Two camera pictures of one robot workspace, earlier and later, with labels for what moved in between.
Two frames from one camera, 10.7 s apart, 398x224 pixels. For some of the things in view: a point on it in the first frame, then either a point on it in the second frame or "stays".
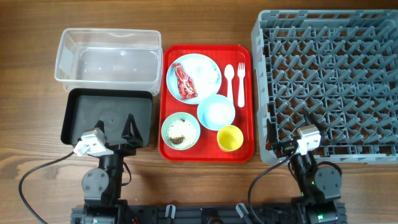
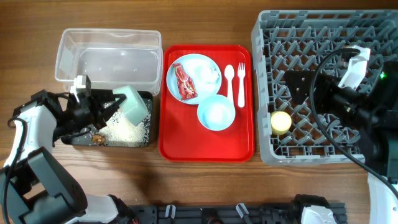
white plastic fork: [241, 96] stays
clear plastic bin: [115, 58] stays
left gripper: [130, 149] → [92, 112]
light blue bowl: [216, 111] stays
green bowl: [180, 130] → [132, 107]
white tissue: [202, 71] stays
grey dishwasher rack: [341, 65] stays
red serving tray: [206, 104] stays
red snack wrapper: [186, 85] stays
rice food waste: [181, 134] → [119, 132]
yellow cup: [229, 138] → [280, 122]
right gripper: [285, 149] → [326, 86]
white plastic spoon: [229, 72] stays
